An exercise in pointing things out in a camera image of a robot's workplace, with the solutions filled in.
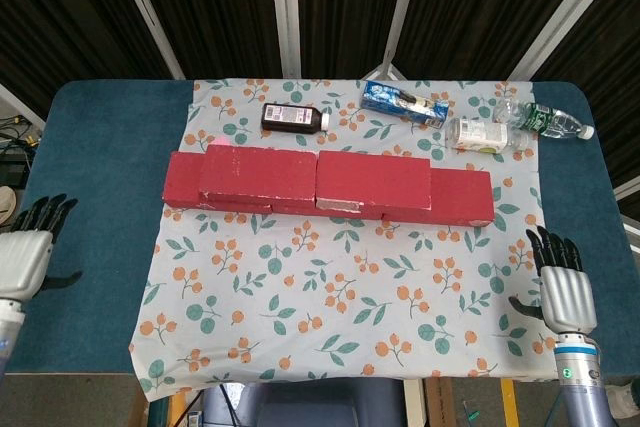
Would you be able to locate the brown medicine bottle white cap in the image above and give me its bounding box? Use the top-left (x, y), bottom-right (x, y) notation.
top-left (260, 102), bottom-right (331, 136)

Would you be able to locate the red block with worn end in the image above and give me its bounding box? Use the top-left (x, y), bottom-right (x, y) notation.
top-left (314, 150), bottom-right (433, 212)

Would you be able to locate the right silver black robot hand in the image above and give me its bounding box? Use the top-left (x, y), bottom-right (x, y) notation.
top-left (508, 226), bottom-right (599, 337)

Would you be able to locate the dark pleated curtain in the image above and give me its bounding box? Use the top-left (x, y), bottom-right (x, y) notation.
top-left (0, 0), bottom-right (640, 188)

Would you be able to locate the floral printed tablecloth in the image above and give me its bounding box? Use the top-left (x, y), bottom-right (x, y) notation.
top-left (128, 77), bottom-right (576, 403)

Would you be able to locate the clear bottle with white label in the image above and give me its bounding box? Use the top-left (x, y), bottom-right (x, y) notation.
top-left (444, 117), bottom-right (530, 154)

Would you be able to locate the red block with chipped corner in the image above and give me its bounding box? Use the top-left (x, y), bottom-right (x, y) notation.
top-left (382, 170), bottom-right (495, 228)

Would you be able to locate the white metal frame post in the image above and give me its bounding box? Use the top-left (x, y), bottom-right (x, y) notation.
top-left (268, 0), bottom-right (302, 79)
top-left (108, 0), bottom-right (187, 81)
top-left (509, 0), bottom-right (622, 81)
top-left (384, 0), bottom-right (426, 79)

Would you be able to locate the clear bottle with green label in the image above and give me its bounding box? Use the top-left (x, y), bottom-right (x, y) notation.
top-left (492, 98), bottom-right (596, 141)

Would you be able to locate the blue-grey robot torso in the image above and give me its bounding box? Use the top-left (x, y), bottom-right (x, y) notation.
top-left (202, 377), bottom-right (406, 427)

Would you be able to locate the red block with scuffed edges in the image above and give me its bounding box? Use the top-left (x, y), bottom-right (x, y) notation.
top-left (198, 144), bottom-right (319, 210)

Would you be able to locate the blue carton box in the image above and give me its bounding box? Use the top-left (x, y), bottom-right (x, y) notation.
top-left (359, 79), bottom-right (450, 129)

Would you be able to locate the blue felt table cover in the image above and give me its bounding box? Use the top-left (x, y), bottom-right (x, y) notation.
top-left (0, 79), bottom-right (640, 377)

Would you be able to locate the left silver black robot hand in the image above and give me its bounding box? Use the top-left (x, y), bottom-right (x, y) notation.
top-left (0, 193), bottom-right (84, 303)

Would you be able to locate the red rectangular block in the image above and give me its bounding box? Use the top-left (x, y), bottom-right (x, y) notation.
top-left (272, 201), bottom-right (384, 221)
top-left (163, 150), bottom-right (274, 214)

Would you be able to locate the beige straw hat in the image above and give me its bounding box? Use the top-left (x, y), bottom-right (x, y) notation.
top-left (0, 185), bottom-right (17, 224)

